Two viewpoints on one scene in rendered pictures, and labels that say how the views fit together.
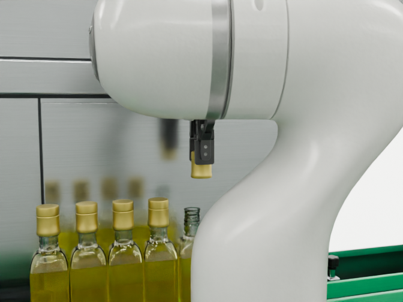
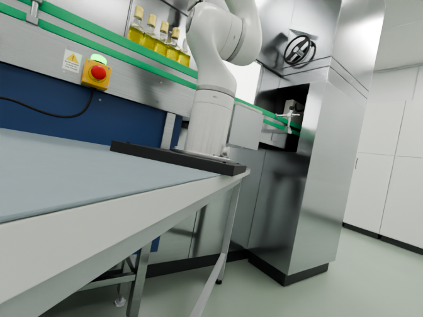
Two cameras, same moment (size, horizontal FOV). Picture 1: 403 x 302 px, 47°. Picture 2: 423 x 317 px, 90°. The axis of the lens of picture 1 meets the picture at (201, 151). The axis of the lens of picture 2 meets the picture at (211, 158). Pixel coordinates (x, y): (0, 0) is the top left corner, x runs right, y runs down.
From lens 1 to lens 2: 0.78 m
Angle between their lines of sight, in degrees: 21
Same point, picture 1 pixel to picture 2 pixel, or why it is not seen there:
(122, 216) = (165, 26)
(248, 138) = not seen: hidden behind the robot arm
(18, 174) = (119, 10)
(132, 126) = (165, 13)
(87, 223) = (153, 21)
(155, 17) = not seen: outside the picture
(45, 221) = (139, 11)
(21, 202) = (118, 22)
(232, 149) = not seen: hidden behind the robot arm
